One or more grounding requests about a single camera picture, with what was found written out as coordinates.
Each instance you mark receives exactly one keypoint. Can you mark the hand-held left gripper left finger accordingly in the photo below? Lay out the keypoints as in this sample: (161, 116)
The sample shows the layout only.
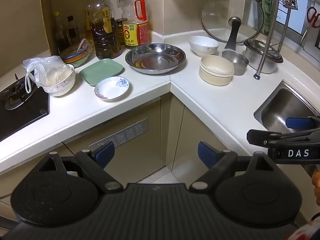
(105, 153)

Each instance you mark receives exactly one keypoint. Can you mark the stainless steel sink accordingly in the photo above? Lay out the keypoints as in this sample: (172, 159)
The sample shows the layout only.
(280, 107)

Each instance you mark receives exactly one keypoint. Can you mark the small floral ceramic plate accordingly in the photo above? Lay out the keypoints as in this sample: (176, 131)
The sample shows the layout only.
(110, 90)

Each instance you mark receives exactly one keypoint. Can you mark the wrapped stack of colourful plates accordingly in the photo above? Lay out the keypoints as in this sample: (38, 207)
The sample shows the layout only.
(75, 55)

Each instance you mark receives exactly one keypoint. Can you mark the beige kitchen cabinet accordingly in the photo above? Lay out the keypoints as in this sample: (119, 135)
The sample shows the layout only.
(145, 120)

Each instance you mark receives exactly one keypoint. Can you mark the red scissors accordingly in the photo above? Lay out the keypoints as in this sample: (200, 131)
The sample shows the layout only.
(312, 15)

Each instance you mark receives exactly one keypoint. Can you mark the small sauce jar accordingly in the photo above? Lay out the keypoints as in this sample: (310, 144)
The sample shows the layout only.
(120, 32)

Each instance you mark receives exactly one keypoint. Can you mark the black gas stove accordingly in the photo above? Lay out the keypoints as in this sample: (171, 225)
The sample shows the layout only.
(22, 110)

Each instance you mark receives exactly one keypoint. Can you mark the green cutting board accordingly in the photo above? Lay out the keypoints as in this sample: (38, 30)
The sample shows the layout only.
(266, 7)

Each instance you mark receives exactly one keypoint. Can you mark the white ceramic bowl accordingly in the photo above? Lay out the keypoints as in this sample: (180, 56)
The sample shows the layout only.
(202, 45)

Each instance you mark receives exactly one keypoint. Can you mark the window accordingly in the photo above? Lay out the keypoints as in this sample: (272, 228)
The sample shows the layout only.
(295, 21)

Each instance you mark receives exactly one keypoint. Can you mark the metal dish rack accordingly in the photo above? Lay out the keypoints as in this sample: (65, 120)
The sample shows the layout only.
(267, 42)

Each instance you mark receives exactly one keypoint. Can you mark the large cooking oil bottle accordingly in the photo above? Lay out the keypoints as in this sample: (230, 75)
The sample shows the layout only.
(105, 37)

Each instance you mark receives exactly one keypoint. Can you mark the green square plate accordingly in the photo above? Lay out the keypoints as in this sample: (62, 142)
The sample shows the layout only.
(101, 71)

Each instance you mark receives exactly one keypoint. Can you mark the large stainless steel basin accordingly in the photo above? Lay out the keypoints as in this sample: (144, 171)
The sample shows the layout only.
(155, 58)

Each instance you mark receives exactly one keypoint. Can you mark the metal cabinet vent grille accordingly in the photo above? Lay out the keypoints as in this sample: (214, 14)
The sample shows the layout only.
(120, 133)

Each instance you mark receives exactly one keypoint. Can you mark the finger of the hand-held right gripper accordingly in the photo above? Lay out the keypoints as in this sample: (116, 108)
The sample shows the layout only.
(260, 137)
(298, 123)

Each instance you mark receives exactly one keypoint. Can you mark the dark bottle yellow cap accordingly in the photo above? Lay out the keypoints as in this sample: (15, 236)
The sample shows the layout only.
(58, 35)

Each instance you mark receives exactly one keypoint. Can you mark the cream ribbed bowl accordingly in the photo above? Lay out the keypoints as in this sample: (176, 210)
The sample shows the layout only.
(215, 72)

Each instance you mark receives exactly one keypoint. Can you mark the small stainless steel bowl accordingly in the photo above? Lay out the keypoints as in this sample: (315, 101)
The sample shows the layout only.
(236, 62)

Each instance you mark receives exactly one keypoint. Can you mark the steel pot with lid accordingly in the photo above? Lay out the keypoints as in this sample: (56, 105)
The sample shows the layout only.
(260, 55)

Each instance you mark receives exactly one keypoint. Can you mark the person's right hand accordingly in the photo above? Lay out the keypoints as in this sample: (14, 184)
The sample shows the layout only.
(316, 180)

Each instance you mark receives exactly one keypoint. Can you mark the dark bottle black cap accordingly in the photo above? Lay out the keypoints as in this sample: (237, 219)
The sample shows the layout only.
(73, 31)

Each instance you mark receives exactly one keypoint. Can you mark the clear plastic bag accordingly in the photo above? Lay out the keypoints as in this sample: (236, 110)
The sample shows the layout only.
(42, 70)

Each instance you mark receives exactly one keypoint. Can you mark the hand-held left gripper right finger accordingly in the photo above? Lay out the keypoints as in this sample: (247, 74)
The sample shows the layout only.
(207, 152)

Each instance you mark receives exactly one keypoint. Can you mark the person's floral clothing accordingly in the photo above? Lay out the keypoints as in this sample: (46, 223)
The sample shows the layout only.
(307, 232)

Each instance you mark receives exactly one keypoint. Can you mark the white bowl pink floral rim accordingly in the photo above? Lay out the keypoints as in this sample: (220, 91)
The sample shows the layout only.
(62, 86)

